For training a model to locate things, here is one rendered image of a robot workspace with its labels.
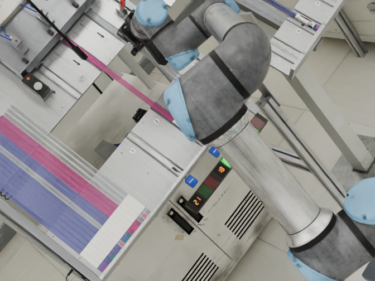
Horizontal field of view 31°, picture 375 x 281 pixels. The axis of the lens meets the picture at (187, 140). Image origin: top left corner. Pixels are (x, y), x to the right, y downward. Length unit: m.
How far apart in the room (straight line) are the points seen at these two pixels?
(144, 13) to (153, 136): 0.41
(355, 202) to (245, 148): 0.25
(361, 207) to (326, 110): 0.98
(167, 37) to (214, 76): 0.41
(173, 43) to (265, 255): 1.14
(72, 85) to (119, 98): 0.69
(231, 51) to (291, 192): 0.30
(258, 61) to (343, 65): 1.77
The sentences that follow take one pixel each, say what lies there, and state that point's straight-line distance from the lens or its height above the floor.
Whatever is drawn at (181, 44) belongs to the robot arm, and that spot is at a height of 1.05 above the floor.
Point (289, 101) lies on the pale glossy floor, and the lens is 3.05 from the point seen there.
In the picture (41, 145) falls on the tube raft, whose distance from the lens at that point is 1.93.
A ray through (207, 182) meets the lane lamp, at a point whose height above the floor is 0.66.
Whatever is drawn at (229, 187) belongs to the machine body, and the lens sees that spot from 2.39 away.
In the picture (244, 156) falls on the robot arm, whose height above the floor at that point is 0.99.
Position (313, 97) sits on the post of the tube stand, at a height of 0.42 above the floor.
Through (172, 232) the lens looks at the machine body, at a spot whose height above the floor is 0.39.
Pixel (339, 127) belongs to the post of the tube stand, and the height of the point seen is 0.25.
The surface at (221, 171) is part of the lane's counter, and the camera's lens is 1.89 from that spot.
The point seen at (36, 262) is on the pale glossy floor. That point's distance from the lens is 3.56.
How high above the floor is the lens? 1.78
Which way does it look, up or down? 33 degrees down
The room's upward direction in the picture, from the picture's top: 43 degrees counter-clockwise
